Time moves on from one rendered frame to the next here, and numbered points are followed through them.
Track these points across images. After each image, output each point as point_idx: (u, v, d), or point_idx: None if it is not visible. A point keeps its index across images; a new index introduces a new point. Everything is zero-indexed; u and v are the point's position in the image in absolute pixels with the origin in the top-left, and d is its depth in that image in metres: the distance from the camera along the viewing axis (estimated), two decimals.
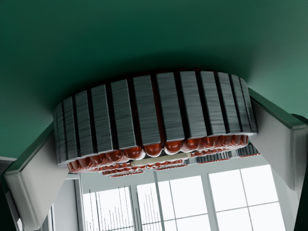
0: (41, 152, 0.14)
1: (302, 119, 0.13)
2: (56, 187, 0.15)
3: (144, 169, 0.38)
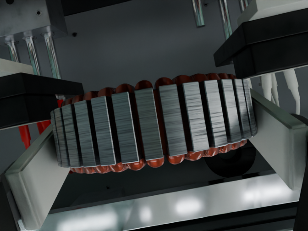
0: (42, 152, 0.14)
1: (301, 119, 0.13)
2: (57, 187, 0.15)
3: None
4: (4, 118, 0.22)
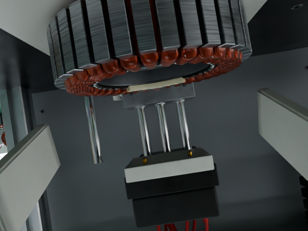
0: (16, 162, 0.13)
1: None
2: (34, 198, 0.14)
3: None
4: (192, 211, 0.21)
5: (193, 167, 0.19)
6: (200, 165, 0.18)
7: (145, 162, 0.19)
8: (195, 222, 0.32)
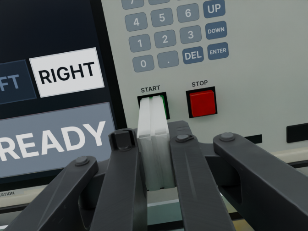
0: (152, 123, 0.15)
1: (184, 126, 0.15)
2: None
3: None
4: None
5: None
6: None
7: None
8: None
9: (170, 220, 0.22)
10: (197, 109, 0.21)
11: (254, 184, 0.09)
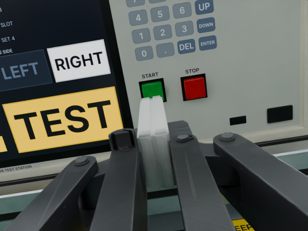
0: (152, 123, 0.15)
1: (184, 126, 0.15)
2: None
3: None
4: None
5: None
6: None
7: None
8: None
9: (167, 188, 0.25)
10: (190, 92, 0.25)
11: (254, 184, 0.09)
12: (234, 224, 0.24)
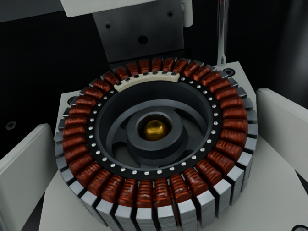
0: (18, 162, 0.13)
1: None
2: (35, 198, 0.14)
3: None
4: None
5: (91, 0, 0.12)
6: (81, 3, 0.13)
7: None
8: None
9: None
10: None
11: None
12: None
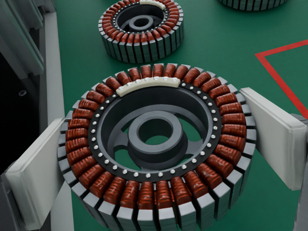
0: (42, 152, 0.14)
1: (301, 119, 0.13)
2: (57, 187, 0.15)
3: None
4: None
5: None
6: None
7: None
8: None
9: None
10: None
11: None
12: None
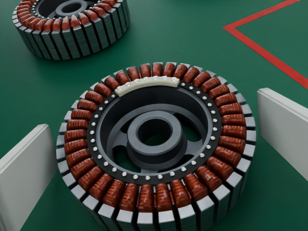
0: (16, 162, 0.13)
1: None
2: (34, 198, 0.14)
3: None
4: None
5: None
6: None
7: None
8: None
9: None
10: None
11: None
12: None
